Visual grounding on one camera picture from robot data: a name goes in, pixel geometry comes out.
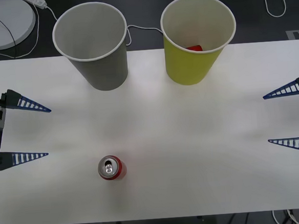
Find red drink can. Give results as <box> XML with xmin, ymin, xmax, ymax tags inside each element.
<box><xmin>97</xmin><ymin>153</ymin><xmax>128</xmax><ymax>182</ymax></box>

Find white power strip cable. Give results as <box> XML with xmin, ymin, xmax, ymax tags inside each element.
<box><xmin>45</xmin><ymin>0</ymin><xmax>165</xmax><ymax>52</ymax></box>

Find grey plastic bin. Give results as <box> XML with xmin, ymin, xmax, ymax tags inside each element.
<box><xmin>50</xmin><ymin>0</ymin><xmax>132</xmax><ymax>95</ymax></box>

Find white cable bundle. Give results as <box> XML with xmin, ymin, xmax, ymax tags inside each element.
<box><xmin>271</xmin><ymin>208</ymin><xmax>299</xmax><ymax>224</ymax></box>

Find white power strip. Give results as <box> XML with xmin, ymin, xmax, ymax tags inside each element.
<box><xmin>20</xmin><ymin>0</ymin><xmax>48</xmax><ymax>11</ymax></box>

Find black cable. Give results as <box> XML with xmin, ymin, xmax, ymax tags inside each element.
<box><xmin>0</xmin><ymin>3</ymin><xmax>18</xmax><ymax>59</ymax></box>

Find thin white cable loop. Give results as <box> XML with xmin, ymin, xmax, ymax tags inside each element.
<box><xmin>0</xmin><ymin>2</ymin><xmax>43</xmax><ymax>60</ymax></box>

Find yellow-green plastic bin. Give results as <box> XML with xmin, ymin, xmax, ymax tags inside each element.
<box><xmin>158</xmin><ymin>0</ymin><xmax>241</xmax><ymax>88</ymax></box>

